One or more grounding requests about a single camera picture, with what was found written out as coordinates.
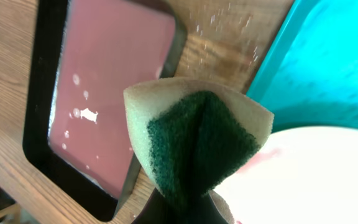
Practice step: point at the green scouring sponge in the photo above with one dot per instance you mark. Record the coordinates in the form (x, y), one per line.
(189, 135)

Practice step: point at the white plate with red stain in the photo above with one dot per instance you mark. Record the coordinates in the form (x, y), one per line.
(301, 175)

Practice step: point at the black tray with red liner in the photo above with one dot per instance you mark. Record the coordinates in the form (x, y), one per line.
(85, 54)

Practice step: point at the teal plastic tray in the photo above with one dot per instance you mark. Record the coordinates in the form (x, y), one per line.
(309, 76)

